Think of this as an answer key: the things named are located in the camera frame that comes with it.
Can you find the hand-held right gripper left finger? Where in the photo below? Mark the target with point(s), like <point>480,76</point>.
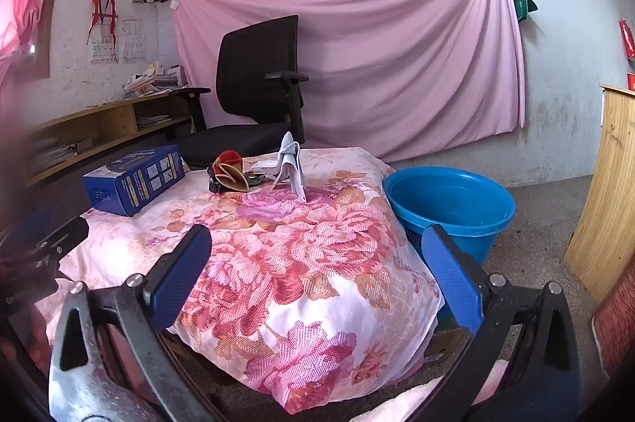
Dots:
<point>181,273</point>

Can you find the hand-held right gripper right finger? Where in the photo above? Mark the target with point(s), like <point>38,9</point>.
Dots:
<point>451,278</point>

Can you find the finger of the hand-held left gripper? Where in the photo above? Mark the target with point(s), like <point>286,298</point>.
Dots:
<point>69,236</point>
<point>30,226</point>

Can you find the blue plastic bucket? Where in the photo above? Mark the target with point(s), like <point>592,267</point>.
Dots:
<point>446,203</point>

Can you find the red yellow snack bag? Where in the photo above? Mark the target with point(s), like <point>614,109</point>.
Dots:
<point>229,171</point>

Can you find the green snack wrapper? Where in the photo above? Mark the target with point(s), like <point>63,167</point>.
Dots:
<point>255,180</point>

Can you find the white paper package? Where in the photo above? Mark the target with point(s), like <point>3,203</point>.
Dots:
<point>290,166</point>

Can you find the person's left hand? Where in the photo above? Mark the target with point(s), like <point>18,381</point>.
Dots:
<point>40,337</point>

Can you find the brown cardboard box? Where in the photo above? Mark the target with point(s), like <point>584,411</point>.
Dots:
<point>446,345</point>

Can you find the magazines in shelf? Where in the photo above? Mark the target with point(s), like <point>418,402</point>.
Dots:
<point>52,156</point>

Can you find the blue cardboard box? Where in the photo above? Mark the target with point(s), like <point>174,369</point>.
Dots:
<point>131,184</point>

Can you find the floral pink blanket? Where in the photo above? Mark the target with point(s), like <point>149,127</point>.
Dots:
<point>297,253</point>

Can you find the wooden shelf desk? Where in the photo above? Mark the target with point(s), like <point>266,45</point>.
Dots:
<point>109,112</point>

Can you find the pink towel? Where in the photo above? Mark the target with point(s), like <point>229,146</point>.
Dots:
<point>397,402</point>

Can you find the papers in shelf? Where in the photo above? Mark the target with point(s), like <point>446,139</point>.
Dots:
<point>153,122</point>

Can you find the red patterned cloth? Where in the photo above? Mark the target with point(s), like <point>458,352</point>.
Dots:
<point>617,327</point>

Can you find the stack of books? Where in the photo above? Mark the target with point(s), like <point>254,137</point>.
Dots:
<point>151,82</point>

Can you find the wooden cabinet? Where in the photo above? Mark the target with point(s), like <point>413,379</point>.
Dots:
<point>605,184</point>

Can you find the black office chair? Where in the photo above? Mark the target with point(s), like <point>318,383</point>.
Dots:
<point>258,69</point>

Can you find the pink hanging sheet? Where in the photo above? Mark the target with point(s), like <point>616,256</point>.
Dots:
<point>397,55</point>

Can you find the red cup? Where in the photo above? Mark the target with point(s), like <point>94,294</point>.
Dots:
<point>631,82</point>

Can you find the green hanging basket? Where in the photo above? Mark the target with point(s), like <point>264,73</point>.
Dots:
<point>525,7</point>

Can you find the red hanging bag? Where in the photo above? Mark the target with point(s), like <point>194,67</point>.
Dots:
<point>627,39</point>

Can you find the wall calendar sheet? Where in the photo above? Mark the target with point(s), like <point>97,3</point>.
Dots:
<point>133,40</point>
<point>103,50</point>

